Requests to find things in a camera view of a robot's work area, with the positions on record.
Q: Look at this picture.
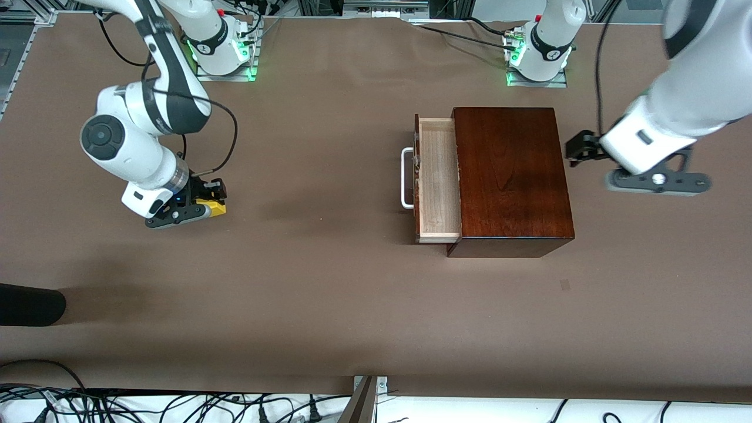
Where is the black cylindrical object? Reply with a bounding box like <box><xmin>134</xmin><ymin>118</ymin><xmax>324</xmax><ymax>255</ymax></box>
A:
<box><xmin>0</xmin><ymin>283</ymin><xmax>67</xmax><ymax>327</ymax></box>

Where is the tangled black cable bundle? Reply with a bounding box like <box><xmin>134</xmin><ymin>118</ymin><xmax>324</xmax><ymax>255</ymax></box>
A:
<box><xmin>0</xmin><ymin>385</ymin><xmax>353</xmax><ymax>423</ymax></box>

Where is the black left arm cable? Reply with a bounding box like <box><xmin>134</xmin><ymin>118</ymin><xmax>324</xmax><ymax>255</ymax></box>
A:
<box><xmin>594</xmin><ymin>0</ymin><xmax>619</xmax><ymax>137</ymax></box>

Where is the wooden drawer with white handle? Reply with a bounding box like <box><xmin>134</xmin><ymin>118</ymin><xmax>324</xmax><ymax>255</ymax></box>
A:
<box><xmin>401</xmin><ymin>114</ymin><xmax>463</xmax><ymax>245</ymax></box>

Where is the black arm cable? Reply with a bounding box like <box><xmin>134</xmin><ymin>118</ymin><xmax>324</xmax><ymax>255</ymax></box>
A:
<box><xmin>594</xmin><ymin>0</ymin><xmax>619</xmax><ymax>137</ymax></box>
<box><xmin>94</xmin><ymin>8</ymin><xmax>239</xmax><ymax>177</ymax></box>

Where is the dark wooden drawer cabinet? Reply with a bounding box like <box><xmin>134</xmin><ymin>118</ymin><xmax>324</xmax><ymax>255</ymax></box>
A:
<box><xmin>445</xmin><ymin>107</ymin><xmax>576</xmax><ymax>259</ymax></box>

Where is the aluminium table corner bracket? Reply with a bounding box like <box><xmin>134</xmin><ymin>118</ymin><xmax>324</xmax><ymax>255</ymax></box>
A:
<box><xmin>0</xmin><ymin>0</ymin><xmax>59</xmax><ymax>27</ymax></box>

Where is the thin black table cable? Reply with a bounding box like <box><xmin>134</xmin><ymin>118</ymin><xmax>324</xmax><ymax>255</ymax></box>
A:
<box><xmin>411</xmin><ymin>22</ymin><xmax>521</xmax><ymax>51</ymax></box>

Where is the aluminium profile post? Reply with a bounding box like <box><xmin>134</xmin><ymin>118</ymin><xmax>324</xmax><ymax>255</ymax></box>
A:
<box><xmin>339</xmin><ymin>376</ymin><xmax>389</xmax><ymax>423</ymax></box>

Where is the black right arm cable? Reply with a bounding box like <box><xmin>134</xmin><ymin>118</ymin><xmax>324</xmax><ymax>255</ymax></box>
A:
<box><xmin>94</xmin><ymin>8</ymin><xmax>239</xmax><ymax>177</ymax></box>

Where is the looping black cable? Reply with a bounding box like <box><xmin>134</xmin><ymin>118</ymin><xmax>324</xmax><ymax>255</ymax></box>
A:
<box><xmin>0</xmin><ymin>359</ymin><xmax>89</xmax><ymax>393</ymax></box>

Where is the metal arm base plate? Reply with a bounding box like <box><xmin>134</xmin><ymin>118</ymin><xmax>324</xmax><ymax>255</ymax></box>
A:
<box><xmin>506</xmin><ymin>66</ymin><xmax>569</xmax><ymax>89</ymax></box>
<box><xmin>196</xmin><ymin>34</ymin><xmax>260</xmax><ymax>83</ymax></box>

